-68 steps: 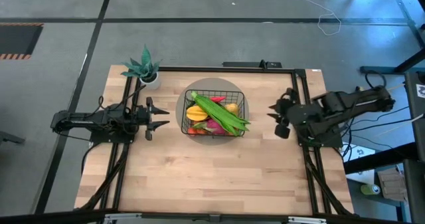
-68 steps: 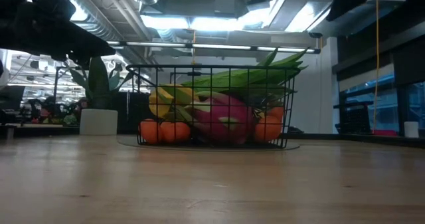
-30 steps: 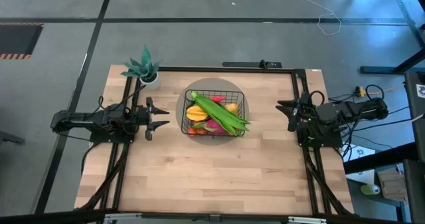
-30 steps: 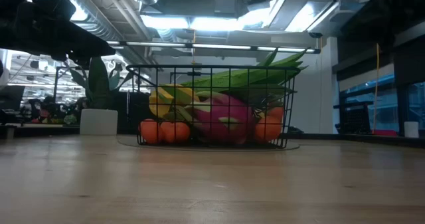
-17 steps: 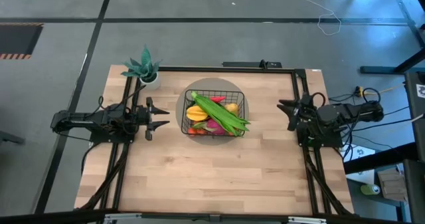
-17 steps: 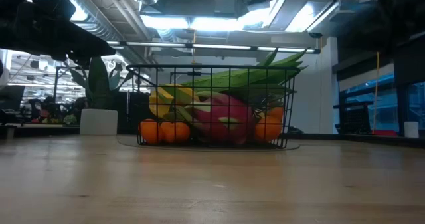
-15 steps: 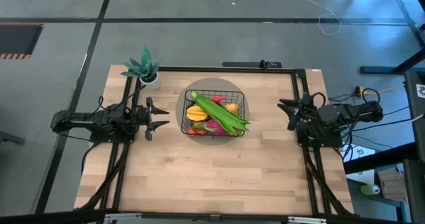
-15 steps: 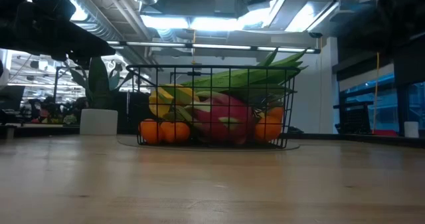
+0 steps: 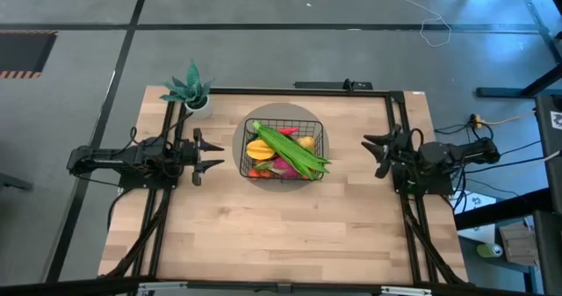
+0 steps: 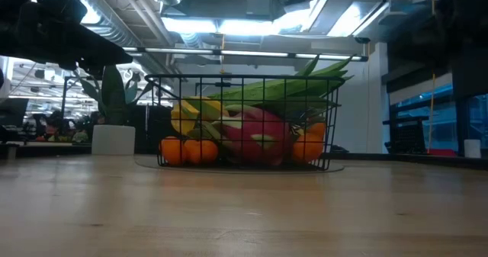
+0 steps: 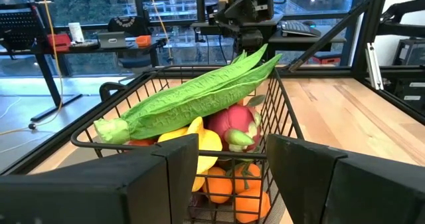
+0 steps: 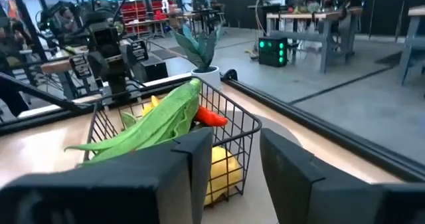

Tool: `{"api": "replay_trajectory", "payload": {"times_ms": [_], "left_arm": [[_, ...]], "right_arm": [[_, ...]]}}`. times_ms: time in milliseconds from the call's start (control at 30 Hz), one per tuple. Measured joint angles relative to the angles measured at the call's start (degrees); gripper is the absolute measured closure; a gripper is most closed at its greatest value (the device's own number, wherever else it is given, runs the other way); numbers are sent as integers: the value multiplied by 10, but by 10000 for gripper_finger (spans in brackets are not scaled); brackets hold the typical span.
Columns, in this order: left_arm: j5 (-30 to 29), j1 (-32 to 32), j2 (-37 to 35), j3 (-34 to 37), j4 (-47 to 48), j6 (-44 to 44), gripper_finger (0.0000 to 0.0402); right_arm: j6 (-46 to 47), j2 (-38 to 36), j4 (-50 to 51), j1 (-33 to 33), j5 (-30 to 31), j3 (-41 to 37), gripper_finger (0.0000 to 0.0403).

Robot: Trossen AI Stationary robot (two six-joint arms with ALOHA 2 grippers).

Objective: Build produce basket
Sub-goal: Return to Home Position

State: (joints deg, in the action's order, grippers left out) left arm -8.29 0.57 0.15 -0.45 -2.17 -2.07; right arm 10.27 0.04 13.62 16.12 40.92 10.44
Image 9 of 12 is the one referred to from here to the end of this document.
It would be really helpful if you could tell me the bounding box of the black rail with silver brackets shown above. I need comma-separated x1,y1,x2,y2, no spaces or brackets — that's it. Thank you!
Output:
0,277,562,296

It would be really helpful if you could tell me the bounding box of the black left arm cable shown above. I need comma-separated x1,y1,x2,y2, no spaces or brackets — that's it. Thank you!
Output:
126,110,194,152

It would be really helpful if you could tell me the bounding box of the black hazard-striped floor mat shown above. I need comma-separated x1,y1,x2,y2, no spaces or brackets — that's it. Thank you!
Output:
0,30,59,80

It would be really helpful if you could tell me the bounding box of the black table beam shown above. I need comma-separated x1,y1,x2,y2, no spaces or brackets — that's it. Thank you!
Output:
454,188,554,231

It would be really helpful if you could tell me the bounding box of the orange tangerine cluster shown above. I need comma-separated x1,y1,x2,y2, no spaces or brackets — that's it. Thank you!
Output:
247,167,276,179

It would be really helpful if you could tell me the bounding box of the brown cardboard box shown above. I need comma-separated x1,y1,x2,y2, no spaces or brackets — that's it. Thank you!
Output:
498,222,541,269

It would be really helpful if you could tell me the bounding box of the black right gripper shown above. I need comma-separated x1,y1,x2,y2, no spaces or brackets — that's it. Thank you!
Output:
361,124,423,179

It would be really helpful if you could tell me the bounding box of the yellow power plug with cable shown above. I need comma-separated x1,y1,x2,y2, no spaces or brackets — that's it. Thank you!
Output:
468,111,535,130

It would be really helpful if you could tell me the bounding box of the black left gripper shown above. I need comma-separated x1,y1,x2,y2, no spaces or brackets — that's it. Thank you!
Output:
180,127,225,186

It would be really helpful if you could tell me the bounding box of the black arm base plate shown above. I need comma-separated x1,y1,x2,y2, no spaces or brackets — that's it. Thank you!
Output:
118,155,181,191
392,163,453,196

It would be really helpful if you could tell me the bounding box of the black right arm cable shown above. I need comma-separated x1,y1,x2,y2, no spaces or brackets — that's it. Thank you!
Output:
406,127,426,155

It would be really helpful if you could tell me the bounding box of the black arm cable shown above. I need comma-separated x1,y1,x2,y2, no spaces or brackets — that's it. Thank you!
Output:
406,127,426,155
126,110,194,152

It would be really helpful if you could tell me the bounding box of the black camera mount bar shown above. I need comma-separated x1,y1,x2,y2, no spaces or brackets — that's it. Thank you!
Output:
293,79,374,91

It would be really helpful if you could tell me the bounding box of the black aluminium table frame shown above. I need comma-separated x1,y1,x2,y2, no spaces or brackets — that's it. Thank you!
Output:
98,87,469,288

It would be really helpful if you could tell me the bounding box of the grey chair foot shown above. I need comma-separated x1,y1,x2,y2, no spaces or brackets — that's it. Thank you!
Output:
0,172,34,191

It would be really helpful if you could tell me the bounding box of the black desk frame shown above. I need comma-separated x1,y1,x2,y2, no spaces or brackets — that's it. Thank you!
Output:
476,0,562,99

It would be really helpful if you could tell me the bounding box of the pink dragon fruit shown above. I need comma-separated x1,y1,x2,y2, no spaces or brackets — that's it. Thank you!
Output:
254,156,299,179

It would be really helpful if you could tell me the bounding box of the white floor cable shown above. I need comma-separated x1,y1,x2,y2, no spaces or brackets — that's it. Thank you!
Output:
359,0,452,48

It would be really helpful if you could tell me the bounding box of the round grey mat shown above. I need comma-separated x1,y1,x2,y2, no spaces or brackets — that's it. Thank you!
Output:
231,102,330,194

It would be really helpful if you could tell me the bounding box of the black wire basket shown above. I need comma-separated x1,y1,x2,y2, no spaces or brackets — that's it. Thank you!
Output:
239,118,326,182

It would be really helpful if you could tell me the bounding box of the artificial plant in white pot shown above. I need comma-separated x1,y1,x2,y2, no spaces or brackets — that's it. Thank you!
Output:
159,57,215,120

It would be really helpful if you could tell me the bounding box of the green leafy lettuce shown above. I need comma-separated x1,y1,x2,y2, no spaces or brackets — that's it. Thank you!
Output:
251,119,331,182

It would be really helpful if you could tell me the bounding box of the black equipment cabinet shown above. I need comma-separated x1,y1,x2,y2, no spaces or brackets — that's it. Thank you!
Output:
533,94,562,296

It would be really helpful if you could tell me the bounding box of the white bin with recycle symbol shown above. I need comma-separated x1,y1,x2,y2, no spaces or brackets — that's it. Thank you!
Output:
456,191,497,244

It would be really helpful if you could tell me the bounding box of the green can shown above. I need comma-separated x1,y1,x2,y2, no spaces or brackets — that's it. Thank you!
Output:
477,242,505,259

